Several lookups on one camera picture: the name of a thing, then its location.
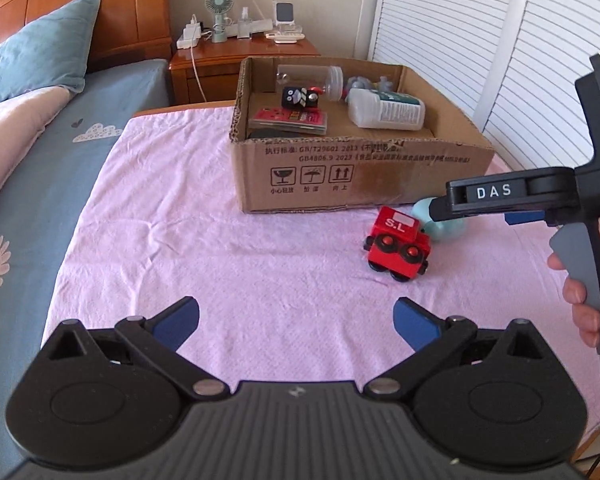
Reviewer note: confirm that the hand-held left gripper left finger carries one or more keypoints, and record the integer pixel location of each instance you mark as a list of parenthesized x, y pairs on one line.
[(177, 322)]

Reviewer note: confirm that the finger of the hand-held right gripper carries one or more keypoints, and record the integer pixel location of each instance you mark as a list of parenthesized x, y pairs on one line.
[(525, 217), (445, 210)]

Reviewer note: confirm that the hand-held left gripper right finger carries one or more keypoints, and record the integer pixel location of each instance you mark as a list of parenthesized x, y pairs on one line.
[(415, 327)]

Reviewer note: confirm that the teal egg-shaped toy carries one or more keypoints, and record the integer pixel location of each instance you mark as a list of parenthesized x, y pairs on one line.
[(445, 231)]

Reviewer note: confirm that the red toy train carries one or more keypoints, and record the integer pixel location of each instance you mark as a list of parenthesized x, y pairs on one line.
[(395, 250)]

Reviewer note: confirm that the cardboard box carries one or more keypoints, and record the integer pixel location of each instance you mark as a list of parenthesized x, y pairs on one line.
[(370, 170)]

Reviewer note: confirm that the white plastic bottle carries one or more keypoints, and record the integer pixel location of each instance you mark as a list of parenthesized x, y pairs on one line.
[(385, 110)]

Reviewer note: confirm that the grey toy figure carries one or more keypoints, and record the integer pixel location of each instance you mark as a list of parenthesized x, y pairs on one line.
[(360, 85)]

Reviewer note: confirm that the person's right hand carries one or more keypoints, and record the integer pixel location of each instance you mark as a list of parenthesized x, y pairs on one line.
[(587, 322)]

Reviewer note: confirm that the pink cloth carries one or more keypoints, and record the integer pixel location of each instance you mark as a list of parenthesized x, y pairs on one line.
[(255, 270)]

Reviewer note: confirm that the white louvered closet door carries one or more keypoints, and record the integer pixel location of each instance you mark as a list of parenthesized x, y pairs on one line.
[(430, 20), (555, 25)]

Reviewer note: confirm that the clear plastic jar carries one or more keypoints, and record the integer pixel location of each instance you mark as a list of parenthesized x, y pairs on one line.
[(327, 80)]

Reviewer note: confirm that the white remote control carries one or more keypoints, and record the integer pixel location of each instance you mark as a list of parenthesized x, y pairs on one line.
[(272, 36), (291, 38)]

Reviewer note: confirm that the blue bed sheet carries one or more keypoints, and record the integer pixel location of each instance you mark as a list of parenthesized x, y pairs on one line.
[(105, 100)]

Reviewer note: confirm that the wooden nightstand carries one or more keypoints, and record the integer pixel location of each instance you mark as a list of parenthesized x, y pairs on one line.
[(215, 75)]

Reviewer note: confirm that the white stand with grey screen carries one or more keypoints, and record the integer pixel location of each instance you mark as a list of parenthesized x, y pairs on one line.
[(285, 12)]

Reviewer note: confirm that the pink pillow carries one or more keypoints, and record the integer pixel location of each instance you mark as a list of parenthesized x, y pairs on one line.
[(10, 130)]

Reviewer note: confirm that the white router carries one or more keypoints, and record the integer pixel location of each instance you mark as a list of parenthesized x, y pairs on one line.
[(262, 25)]

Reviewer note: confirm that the clear small bottle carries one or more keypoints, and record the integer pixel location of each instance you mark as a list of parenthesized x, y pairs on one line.
[(245, 25)]

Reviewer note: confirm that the white power strip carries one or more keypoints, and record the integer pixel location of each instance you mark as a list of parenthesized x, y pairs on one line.
[(189, 40)]

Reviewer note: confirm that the white charger plug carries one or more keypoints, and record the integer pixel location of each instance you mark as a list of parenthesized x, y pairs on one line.
[(194, 25)]

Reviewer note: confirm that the blue pillow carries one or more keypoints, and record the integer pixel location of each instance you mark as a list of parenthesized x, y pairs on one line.
[(35, 55)]

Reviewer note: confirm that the small green desk fan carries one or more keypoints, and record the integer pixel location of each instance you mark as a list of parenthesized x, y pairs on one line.
[(219, 5)]

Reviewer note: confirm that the wooden headboard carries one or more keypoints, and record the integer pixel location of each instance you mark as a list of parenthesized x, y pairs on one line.
[(130, 10)]

